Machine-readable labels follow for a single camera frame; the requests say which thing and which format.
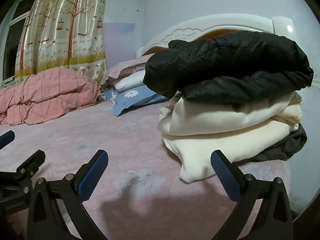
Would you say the black puffer jacket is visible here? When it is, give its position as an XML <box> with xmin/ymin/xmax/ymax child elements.
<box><xmin>143</xmin><ymin>31</ymin><xmax>313</xmax><ymax>105</ymax></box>

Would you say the pink plaid duvet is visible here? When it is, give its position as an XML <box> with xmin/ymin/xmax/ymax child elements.
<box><xmin>1</xmin><ymin>68</ymin><xmax>100</xmax><ymax>126</ymax></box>

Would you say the pink floral bedsheet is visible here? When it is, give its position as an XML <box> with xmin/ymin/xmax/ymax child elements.
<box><xmin>0</xmin><ymin>100</ymin><xmax>292</xmax><ymax>240</ymax></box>

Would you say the dark grey folded garment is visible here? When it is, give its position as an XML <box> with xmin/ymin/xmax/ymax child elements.
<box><xmin>248</xmin><ymin>124</ymin><xmax>308</xmax><ymax>162</ymax></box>

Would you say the blue flower pillow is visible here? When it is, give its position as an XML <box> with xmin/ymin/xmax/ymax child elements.
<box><xmin>103</xmin><ymin>85</ymin><xmax>168</xmax><ymax>116</ymax></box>

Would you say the cream folded garment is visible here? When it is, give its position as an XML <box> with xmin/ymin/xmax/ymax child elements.
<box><xmin>158</xmin><ymin>92</ymin><xmax>304</xmax><ymax>183</ymax></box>

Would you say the tree print curtain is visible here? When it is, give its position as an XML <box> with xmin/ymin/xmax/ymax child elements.
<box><xmin>15</xmin><ymin>0</ymin><xmax>107</xmax><ymax>85</ymax></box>

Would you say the white pillow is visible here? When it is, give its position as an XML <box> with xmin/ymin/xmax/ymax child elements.
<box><xmin>112</xmin><ymin>70</ymin><xmax>145</xmax><ymax>92</ymax></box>

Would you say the mauve pillow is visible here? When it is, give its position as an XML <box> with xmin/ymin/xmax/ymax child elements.
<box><xmin>102</xmin><ymin>54</ymin><xmax>153</xmax><ymax>83</ymax></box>

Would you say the dark window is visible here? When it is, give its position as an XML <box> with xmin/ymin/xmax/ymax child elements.
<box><xmin>1</xmin><ymin>0</ymin><xmax>35</xmax><ymax>85</ymax></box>

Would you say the white and wood headboard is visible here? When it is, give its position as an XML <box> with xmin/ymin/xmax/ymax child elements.
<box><xmin>136</xmin><ymin>13</ymin><xmax>297</xmax><ymax>58</ymax></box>

